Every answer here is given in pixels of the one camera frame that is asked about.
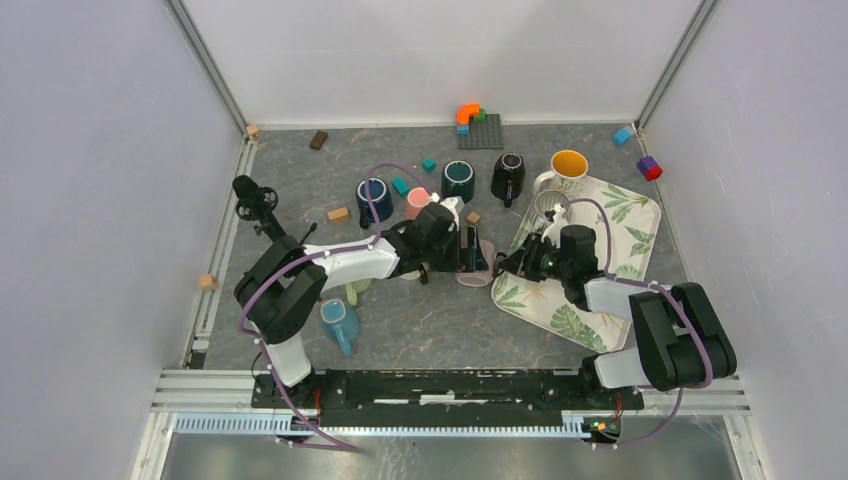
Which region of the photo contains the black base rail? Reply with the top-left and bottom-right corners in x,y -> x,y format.
251,369 -> 645,428

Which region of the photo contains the floral leaf tray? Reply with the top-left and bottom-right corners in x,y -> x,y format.
491,177 -> 661,353

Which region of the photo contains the navy blue mug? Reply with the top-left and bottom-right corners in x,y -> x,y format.
355,178 -> 394,229

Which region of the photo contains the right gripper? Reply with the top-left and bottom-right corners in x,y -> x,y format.
495,232 -> 570,282

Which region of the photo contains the wooden block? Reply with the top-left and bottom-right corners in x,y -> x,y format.
327,207 -> 351,223

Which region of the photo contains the mauve purple mug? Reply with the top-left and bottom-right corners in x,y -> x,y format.
455,240 -> 496,288

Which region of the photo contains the grey lego baseplate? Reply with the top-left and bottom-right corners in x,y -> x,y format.
457,114 -> 505,150

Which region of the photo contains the dark green mug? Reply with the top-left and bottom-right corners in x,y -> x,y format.
440,160 -> 476,204

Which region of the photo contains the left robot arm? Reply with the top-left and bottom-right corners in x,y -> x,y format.
234,197 -> 494,408

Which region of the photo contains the teal cube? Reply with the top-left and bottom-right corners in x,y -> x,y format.
422,158 -> 437,173

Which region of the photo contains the black mug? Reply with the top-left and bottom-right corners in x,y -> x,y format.
490,152 -> 526,208

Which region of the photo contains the light blue block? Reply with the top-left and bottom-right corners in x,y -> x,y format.
612,125 -> 635,146

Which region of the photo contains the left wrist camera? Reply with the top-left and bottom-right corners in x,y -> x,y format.
432,194 -> 465,230

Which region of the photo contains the light green mug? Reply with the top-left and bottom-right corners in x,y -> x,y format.
345,279 -> 373,306

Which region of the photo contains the purple and red block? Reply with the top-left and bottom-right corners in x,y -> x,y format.
637,156 -> 664,182

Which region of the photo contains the cream white mug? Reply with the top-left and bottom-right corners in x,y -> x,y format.
400,264 -> 429,285

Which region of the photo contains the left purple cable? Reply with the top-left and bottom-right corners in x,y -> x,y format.
235,162 -> 439,454

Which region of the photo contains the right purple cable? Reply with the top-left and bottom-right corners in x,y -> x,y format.
566,197 -> 715,450

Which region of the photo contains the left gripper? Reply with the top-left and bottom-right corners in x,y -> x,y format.
423,225 -> 488,273

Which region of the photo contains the white ribbed mug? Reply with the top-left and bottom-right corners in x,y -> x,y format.
532,190 -> 570,231

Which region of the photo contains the wooden cube by rail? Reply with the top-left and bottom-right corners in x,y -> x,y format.
198,274 -> 218,292

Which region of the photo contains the brown block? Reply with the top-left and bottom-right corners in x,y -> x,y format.
309,130 -> 329,151

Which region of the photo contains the orange curved lego piece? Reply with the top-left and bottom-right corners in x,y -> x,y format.
456,103 -> 480,125

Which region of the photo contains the purple cable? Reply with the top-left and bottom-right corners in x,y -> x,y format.
235,162 -> 439,454
566,197 -> 715,450

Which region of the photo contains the light blue mug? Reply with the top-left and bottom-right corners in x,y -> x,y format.
320,299 -> 361,357

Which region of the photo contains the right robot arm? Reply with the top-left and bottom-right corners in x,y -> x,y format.
499,225 -> 737,408

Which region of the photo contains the teal block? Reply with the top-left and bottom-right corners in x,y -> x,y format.
391,177 -> 411,198

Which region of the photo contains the white floral mug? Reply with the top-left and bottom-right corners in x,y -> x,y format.
532,150 -> 589,199

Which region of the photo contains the pink mug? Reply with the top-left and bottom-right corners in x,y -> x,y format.
404,187 -> 431,220

